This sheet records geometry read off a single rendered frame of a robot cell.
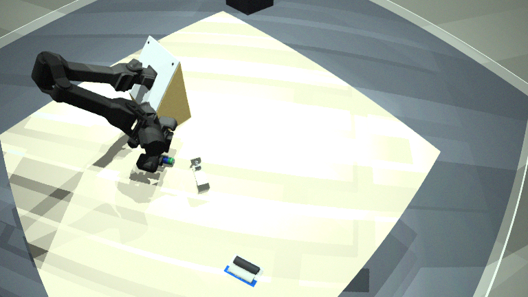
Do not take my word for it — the green cylindrical battery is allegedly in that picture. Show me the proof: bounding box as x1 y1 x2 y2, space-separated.
159 155 175 165

